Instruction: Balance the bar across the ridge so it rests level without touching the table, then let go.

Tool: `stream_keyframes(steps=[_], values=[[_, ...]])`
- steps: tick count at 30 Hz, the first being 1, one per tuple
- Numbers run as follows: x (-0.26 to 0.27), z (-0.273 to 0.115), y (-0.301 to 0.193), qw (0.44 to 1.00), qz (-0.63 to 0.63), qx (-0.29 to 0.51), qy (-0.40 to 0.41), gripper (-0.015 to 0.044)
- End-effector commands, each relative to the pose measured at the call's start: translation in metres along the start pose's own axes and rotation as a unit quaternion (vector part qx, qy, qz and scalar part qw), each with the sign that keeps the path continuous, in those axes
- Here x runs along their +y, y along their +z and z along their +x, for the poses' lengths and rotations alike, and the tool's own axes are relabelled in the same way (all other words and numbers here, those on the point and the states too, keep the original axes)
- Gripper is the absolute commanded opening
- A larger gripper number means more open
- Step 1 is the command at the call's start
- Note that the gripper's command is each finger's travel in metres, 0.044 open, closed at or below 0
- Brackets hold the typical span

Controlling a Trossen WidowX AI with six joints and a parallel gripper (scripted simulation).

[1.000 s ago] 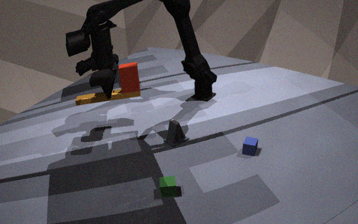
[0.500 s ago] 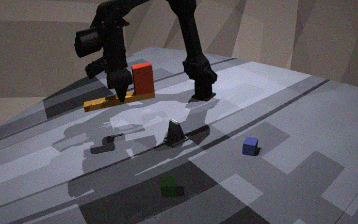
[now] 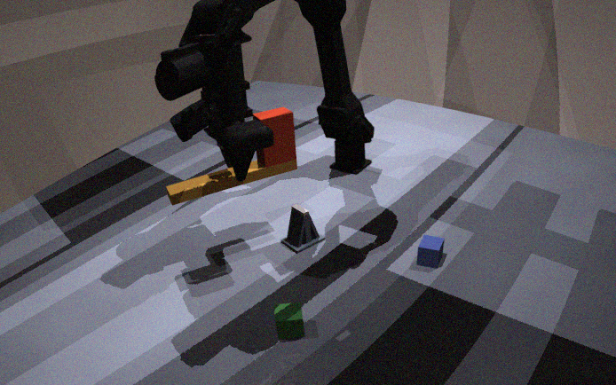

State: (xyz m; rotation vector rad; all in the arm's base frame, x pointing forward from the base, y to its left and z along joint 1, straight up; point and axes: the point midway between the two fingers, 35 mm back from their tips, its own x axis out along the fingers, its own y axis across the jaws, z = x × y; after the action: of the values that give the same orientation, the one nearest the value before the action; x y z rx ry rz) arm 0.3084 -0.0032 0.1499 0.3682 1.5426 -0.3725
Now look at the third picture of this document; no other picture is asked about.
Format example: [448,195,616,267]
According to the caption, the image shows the wooden bar with red block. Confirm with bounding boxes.
[166,107,297,206]

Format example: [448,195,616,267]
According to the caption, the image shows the blue cube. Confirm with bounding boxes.
[416,234,445,269]

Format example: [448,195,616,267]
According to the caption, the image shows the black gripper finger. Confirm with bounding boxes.
[217,142,255,182]
[204,127,233,169]

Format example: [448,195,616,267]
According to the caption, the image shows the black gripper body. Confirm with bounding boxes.
[202,75,274,157]

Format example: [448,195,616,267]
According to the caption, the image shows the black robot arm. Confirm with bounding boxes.
[154,0,375,175]

